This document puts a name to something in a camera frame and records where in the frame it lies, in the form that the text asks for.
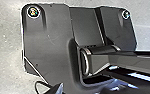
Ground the round base sensor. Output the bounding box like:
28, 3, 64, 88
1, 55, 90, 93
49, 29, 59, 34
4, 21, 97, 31
121, 9, 132, 20
26, 4, 42, 20

